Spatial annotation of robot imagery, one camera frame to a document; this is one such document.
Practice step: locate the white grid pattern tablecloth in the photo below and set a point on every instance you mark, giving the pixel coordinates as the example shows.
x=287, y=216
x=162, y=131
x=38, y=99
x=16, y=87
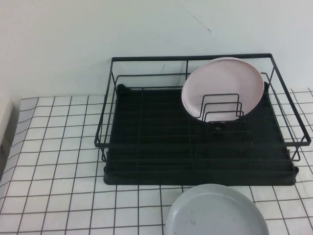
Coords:
x=61, y=195

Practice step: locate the pink round plate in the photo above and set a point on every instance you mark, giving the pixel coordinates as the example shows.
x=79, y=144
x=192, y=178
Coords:
x=220, y=83

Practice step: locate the black plastic drip tray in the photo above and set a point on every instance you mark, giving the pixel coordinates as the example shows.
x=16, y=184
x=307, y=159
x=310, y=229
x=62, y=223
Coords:
x=171, y=177

